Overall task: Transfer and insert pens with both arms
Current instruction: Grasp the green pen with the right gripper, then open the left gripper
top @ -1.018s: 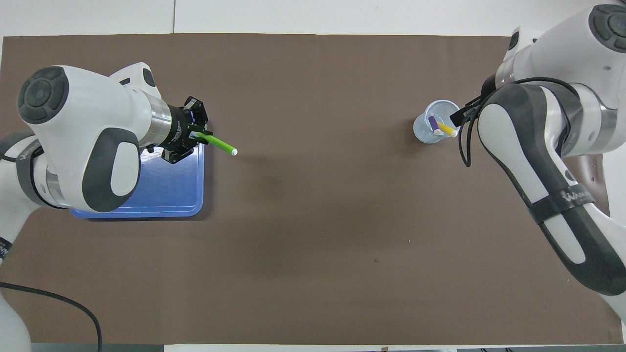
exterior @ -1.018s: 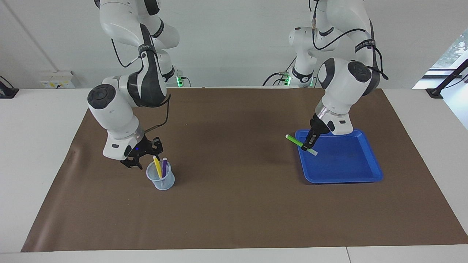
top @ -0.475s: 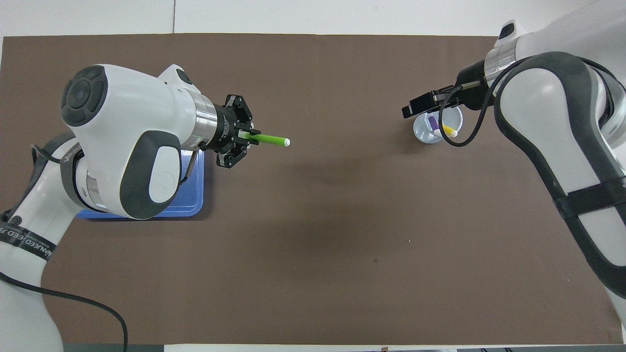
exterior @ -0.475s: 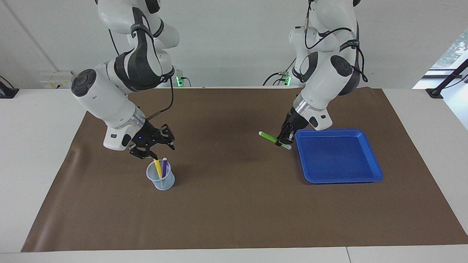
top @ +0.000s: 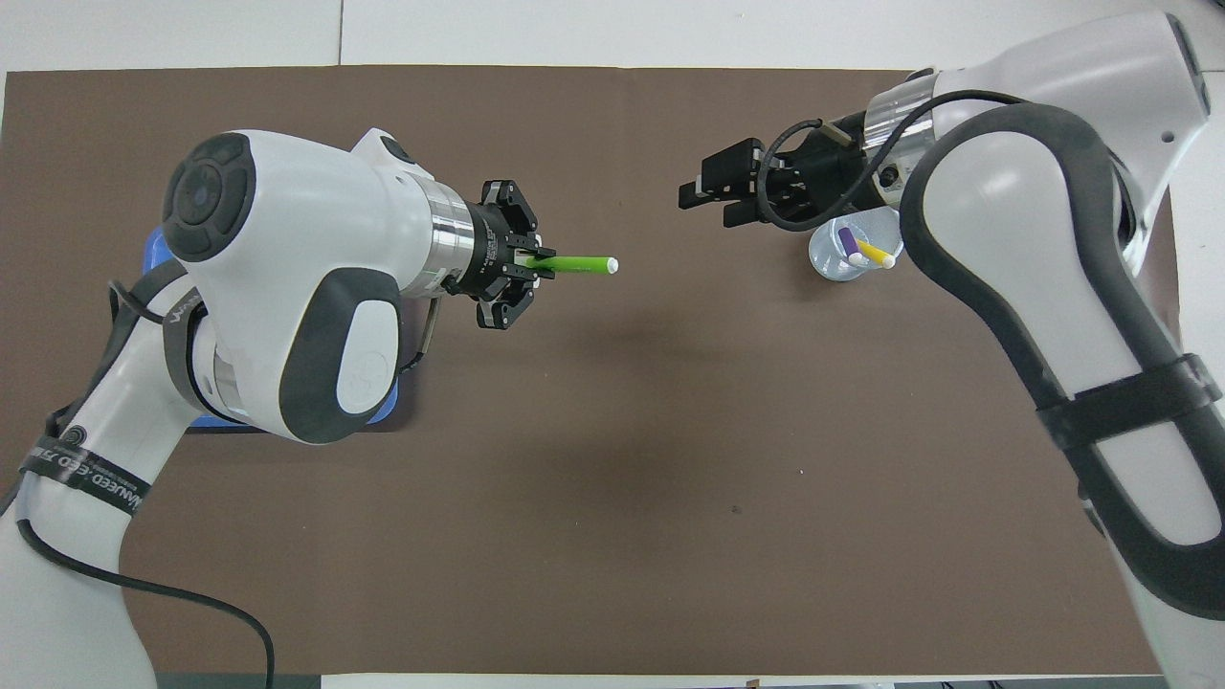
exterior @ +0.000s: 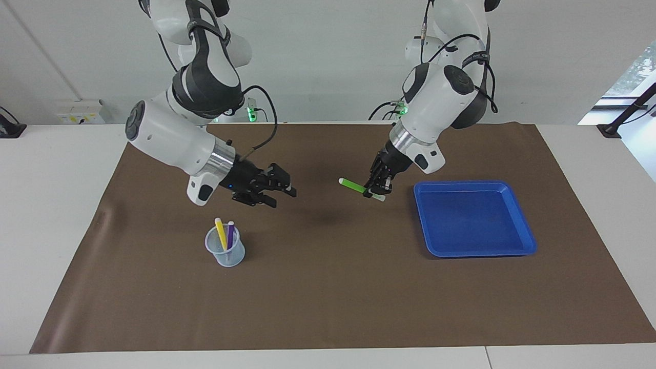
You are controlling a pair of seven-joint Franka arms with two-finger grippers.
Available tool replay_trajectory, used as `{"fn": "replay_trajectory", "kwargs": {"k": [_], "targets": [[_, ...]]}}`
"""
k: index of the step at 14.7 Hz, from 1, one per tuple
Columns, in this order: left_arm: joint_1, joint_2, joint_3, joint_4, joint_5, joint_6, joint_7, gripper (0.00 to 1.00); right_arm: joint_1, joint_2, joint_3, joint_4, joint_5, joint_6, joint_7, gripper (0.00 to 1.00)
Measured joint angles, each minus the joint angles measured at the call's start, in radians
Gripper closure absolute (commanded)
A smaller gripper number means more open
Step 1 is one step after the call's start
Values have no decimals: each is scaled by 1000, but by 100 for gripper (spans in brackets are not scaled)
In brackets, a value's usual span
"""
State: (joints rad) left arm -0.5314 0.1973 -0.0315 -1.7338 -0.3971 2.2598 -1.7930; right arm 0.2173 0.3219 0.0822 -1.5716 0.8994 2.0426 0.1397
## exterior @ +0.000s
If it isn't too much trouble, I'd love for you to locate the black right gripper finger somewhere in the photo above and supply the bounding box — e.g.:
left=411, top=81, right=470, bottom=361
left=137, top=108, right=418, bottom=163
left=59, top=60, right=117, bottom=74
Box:
left=232, top=191, right=278, bottom=209
left=264, top=162, right=298, bottom=198

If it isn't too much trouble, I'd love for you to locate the green pen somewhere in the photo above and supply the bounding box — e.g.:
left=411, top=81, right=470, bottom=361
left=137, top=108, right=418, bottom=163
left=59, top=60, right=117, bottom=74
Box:
left=338, top=177, right=386, bottom=202

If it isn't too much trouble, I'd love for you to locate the yellow pen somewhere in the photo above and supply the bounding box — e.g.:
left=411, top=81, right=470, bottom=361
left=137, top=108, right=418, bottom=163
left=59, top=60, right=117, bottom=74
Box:
left=214, top=217, right=229, bottom=252

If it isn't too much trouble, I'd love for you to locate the translucent plastic cup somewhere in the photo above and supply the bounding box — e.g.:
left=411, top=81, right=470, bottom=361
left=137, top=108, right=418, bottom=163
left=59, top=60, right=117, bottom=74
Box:
left=204, top=223, right=246, bottom=268

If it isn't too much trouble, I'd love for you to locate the blue plastic tray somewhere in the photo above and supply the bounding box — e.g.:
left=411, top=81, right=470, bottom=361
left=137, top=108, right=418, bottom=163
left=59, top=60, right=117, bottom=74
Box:
left=413, top=180, right=538, bottom=258

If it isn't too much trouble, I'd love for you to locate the brown table mat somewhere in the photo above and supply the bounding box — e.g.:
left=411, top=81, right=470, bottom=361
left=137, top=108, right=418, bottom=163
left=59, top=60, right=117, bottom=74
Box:
left=29, top=122, right=656, bottom=354

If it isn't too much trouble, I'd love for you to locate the black table clamp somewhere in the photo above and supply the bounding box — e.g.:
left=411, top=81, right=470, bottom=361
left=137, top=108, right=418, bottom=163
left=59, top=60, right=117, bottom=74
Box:
left=0, top=106, right=27, bottom=139

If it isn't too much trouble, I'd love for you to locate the window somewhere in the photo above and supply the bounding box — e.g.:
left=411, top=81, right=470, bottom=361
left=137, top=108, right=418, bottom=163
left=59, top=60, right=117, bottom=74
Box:
left=578, top=41, right=656, bottom=126

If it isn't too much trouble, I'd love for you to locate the black base cable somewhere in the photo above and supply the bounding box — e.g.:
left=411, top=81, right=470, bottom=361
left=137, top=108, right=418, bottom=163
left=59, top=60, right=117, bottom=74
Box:
left=368, top=100, right=406, bottom=122

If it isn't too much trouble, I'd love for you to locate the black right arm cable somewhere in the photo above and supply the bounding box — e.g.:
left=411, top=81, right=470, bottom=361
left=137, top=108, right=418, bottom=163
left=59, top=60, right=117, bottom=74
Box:
left=240, top=85, right=279, bottom=155

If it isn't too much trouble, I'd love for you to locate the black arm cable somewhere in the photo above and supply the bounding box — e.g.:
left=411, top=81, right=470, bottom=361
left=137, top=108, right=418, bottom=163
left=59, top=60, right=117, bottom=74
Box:
left=420, top=0, right=500, bottom=114
left=240, top=85, right=279, bottom=155

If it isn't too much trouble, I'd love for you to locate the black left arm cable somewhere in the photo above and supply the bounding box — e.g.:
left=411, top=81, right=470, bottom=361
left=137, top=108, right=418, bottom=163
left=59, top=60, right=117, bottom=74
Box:
left=420, top=0, right=500, bottom=114

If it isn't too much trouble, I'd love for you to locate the white wall socket box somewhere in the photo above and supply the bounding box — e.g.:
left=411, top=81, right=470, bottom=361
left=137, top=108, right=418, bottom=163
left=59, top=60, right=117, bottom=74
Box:
left=54, top=99, right=107, bottom=125

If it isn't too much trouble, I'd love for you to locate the black camera stand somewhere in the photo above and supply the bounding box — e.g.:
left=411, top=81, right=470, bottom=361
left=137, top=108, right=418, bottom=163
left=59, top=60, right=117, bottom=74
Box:
left=596, top=82, right=656, bottom=139

